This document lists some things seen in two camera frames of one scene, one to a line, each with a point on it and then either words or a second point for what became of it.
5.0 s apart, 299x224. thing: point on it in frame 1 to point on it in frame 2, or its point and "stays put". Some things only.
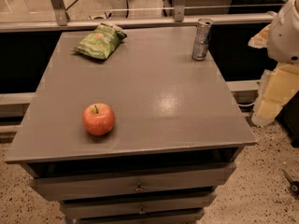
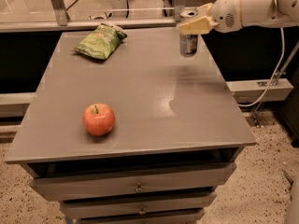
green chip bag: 102,43 stays put
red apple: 98,119 stays put
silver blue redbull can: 202,38 to 188,42
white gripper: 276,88 to 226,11
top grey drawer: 155,183 stays put
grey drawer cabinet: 178,132 stays put
